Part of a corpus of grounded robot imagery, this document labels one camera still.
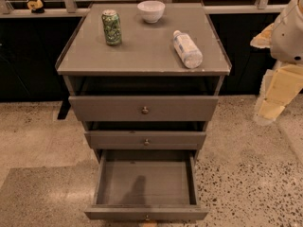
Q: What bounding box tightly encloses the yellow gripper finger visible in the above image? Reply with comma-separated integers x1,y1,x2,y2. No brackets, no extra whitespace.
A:
254,61,303,126
250,24,274,49

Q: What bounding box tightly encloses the yellow black object on ledge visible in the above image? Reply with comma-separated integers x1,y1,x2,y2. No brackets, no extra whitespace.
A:
27,0,45,13

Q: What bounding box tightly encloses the grey top drawer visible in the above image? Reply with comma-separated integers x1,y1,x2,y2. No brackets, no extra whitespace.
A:
69,96,218,122

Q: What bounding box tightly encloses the grey open bottom drawer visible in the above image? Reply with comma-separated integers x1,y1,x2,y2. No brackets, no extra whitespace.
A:
85,149,208,221

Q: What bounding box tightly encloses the white ceramic bowl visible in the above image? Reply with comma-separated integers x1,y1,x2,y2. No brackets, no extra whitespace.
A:
137,0,166,24

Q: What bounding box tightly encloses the grey drawer cabinet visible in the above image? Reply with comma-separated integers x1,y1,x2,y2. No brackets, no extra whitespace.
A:
54,1,233,160

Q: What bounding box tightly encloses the green soda can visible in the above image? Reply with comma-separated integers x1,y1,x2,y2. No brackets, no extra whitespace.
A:
101,9,122,45

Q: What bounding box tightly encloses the blue label plastic bottle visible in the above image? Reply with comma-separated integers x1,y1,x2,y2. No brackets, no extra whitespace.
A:
173,30,203,69

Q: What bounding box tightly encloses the grey middle drawer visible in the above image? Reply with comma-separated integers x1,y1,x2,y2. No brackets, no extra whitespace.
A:
84,131,206,149

